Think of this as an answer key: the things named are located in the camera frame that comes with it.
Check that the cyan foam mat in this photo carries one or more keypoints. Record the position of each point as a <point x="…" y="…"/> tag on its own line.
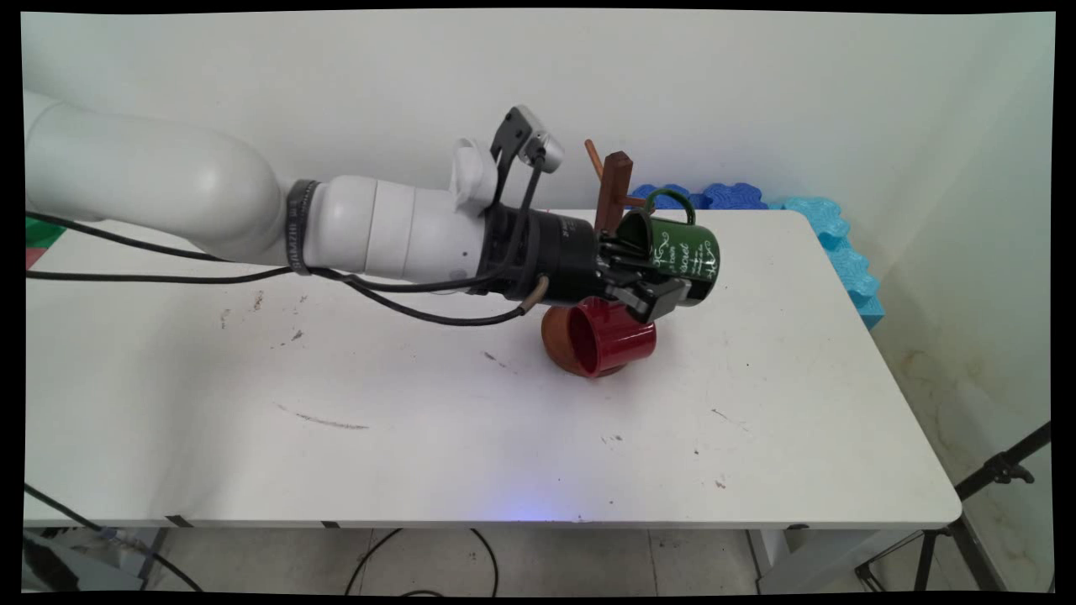
<point x="849" y="260"/>

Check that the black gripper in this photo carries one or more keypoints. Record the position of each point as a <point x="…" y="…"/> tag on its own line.
<point x="555" y="252"/>

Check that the dark blue foam mat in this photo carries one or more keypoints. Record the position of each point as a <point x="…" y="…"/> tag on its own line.
<point x="714" y="197"/>

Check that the brown wooden mug tree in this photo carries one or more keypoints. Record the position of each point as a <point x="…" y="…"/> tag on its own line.
<point x="615" y="185"/>

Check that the black tripod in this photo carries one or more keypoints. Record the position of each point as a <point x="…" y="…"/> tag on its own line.
<point x="967" y="521"/>

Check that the green foam mat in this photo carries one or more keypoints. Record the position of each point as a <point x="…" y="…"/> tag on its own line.
<point x="42" y="231"/>

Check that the grey table leg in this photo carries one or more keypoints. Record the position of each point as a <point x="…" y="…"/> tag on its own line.
<point x="153" y="555"/>
<point x="769" y="555"/>

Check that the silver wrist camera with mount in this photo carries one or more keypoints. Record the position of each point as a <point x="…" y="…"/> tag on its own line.
<point x="538" y="143"/>

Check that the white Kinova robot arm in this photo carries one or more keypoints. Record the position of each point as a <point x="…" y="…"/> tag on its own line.
<point x="210" y="193"/>

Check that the red foam mat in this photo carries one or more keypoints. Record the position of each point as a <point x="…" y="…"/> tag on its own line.
<point x="34" y="256"/>

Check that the green mug with white lettering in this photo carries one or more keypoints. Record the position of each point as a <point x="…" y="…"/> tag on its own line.
<point x="681" y="256"/>

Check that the red mug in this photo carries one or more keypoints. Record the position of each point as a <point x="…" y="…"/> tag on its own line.
<point x="626" y="336"/>

